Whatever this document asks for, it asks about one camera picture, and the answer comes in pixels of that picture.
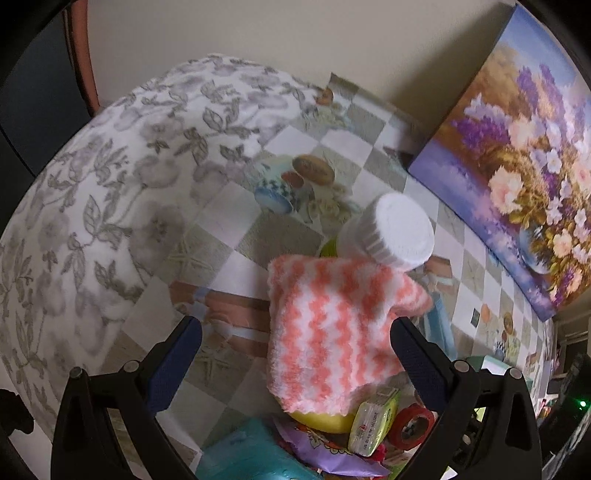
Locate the dark cabinet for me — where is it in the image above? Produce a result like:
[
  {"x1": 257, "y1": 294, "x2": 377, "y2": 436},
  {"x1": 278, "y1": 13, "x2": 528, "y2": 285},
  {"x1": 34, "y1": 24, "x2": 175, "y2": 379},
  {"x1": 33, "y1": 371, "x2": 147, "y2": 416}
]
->
[{"x1": 0, "y1": 14, "x2": 88, "y2": 176}]

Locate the pink white striped fluffy cloth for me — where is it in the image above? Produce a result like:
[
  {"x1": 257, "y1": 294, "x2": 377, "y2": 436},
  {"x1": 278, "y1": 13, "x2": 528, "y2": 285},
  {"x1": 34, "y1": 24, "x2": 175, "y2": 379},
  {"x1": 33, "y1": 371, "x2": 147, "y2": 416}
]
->
[{"x1": 267, "y1": 253, "x2": 435, "y2": 414}]

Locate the black object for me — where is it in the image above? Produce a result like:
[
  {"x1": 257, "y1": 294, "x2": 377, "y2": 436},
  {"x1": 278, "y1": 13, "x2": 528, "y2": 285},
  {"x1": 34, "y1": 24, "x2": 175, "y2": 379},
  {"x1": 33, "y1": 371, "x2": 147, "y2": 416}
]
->
[{"x1": 0, "y1": 388, "x2": 35, "y2": 435}]

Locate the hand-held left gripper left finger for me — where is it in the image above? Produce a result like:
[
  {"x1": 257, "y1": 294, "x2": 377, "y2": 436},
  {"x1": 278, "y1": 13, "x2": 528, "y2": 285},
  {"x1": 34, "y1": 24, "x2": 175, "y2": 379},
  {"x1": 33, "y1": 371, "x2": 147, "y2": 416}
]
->
[{"x1": 50, "y1": 315, "x2": 204, "y2": 480}]

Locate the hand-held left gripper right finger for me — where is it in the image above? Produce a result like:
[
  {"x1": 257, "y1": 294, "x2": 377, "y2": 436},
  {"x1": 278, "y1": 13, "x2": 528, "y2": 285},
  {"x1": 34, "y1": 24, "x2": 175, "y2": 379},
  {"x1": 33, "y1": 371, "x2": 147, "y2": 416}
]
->
[{"x1": 389, "y1": 316, "x2": 543, "y2": 480}]

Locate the floral canvas painting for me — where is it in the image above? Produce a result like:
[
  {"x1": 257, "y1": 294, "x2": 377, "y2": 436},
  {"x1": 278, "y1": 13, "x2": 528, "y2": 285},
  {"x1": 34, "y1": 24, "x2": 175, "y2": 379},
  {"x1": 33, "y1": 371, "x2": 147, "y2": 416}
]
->
[{"x1": 407, "y1": 4, "x2": 591, "y2": 322}]

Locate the red tape roll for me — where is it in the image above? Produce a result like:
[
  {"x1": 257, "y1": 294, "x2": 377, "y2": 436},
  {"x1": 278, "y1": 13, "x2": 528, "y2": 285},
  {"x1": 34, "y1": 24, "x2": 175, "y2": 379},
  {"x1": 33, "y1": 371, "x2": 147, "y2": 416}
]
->
[{"x1": 387, "y1": 402, "x2": 436, "y2": 449}]

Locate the checkered printed tablecloth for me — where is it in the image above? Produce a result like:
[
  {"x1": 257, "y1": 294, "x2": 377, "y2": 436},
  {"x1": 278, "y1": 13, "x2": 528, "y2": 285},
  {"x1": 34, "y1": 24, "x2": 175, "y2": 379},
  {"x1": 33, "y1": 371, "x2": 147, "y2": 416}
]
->
[{"x1": 99, "y1": 73, "x2": 555, "y2": 480}]

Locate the purple snack packet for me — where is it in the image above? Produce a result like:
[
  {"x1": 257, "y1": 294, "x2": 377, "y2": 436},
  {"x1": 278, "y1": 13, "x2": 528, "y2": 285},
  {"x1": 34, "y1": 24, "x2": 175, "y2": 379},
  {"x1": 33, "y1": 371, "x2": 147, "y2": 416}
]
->
[{"x1": 270, "y1": 415, "x2": 391, "y2": 480}]

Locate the white lid green label bottle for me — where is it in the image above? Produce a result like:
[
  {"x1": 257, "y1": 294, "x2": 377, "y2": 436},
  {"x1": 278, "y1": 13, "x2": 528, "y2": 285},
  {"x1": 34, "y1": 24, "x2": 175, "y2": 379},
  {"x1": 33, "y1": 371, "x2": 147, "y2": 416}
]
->
[{"x1": 320, "y1": 192, "x2": 435, "y2": 271}]

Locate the teal plastic packet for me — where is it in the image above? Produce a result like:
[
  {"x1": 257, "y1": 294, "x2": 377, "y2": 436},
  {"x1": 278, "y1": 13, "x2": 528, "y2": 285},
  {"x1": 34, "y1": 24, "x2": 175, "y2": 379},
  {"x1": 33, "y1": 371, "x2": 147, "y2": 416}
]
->
[{"x1": 196, "y1": 418, "x2": 319, "y2": 480}]

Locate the yellow green tissue pack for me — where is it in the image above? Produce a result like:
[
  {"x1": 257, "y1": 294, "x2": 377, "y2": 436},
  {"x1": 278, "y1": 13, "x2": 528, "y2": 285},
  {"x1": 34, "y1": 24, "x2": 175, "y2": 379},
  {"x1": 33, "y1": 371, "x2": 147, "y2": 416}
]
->
[{"x1": 347, "y1": 387, "x2": 402, "y2": 457}]

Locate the teal box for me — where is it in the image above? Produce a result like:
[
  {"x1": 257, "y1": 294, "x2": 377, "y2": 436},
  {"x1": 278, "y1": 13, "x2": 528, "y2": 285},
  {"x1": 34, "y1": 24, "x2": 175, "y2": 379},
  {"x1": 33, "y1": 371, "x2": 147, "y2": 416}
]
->
[{"x1": 464, "y1": 355, "x2": 525, "y2": 376}]

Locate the grey floral blanket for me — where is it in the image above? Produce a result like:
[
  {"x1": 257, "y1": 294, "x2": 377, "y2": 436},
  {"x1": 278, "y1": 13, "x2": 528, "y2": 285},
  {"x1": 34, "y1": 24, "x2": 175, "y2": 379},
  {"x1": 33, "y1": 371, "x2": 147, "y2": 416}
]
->
[{"x1": 0, "y1": 54, "x2": 324, "y2": 444}]

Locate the orange wooden frame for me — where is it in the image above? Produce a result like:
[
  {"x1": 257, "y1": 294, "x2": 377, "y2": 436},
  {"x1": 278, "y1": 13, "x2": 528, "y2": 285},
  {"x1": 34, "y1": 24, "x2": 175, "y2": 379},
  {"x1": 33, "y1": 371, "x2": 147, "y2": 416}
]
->
[{"x1": 62, "y1": 7, "x2": 100, "y2": 116}]

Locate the yellow round object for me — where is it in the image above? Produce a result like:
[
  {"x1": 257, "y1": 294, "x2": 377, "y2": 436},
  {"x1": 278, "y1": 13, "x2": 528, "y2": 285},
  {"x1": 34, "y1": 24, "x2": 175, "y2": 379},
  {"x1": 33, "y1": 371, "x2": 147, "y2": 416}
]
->
[{"x1": 288, "y1": 406, "x2": 356, "y2": 435}]

